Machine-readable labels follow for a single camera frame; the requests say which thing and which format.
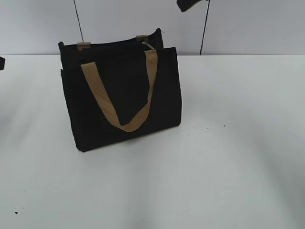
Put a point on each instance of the black tote bag tan handles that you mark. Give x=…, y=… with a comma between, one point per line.
x=120, y=90

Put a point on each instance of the silver zipper pull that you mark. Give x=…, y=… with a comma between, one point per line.
x=148, y=45

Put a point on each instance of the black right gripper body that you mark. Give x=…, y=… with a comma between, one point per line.
x=185, y=5

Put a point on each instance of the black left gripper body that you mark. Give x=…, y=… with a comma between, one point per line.
x=2, y=63

